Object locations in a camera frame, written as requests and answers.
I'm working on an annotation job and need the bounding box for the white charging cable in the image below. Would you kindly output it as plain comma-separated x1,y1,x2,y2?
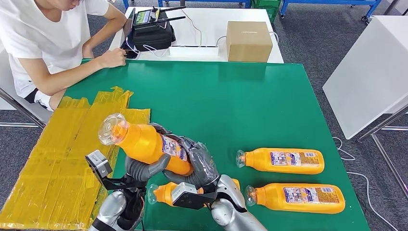
126,37,170,58

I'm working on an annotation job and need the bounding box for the black remote controller with antennas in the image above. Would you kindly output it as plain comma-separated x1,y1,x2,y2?
133,5,187,30

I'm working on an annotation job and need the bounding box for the thin brown desk cable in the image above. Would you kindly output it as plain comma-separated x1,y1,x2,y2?
181,9,204,47

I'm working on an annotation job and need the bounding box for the yellow taped cardboard sheet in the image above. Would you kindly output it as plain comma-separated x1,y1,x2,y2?
0,87,151,230

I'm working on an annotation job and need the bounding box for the brown cardboard box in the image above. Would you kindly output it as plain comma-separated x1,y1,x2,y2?
226,21,273,63

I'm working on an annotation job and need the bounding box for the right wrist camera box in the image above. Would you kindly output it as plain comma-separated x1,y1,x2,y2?
171,182,217,210

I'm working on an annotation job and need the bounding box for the dark tablet computer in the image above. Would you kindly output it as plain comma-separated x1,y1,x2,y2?
119,8,139,60

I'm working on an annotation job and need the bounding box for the white rectangular desk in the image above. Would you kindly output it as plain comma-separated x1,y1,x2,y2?
110,7,284,64

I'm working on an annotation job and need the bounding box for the white floor cable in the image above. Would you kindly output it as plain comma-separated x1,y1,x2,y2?
331,137,399,231

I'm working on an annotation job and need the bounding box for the blue metal rack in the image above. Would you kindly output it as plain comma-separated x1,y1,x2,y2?
280,0,382,22
157,0,253,9
105,0,131,11

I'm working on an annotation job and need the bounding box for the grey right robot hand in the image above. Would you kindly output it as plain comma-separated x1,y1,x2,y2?
162,135,221,189

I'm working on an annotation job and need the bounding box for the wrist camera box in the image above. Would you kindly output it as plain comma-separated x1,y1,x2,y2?
171,182,217,210
85,150,128,191

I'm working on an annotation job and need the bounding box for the orange detergent bottle clear cap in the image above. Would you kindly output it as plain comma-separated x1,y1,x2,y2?
147,178,240,208
98,113,195,177
236,147,325,175
245,182,346,215

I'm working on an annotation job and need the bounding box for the person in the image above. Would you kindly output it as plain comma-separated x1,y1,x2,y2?
0,0,128,112

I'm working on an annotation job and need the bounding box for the black carry bag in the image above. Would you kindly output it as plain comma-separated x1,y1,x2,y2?
132,12,177,52

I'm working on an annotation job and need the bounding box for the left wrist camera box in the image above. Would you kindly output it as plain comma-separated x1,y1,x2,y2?
85,150,128,191

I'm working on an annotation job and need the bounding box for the person's right hand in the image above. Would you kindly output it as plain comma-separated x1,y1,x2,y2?
102,48,127,68

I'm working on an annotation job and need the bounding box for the white power cable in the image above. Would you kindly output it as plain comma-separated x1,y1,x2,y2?
216,32,279,48

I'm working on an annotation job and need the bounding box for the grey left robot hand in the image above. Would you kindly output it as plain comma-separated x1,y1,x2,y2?
125,122,173,189

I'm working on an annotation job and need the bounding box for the green plastic crate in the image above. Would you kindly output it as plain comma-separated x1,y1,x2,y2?
251,0,282,24

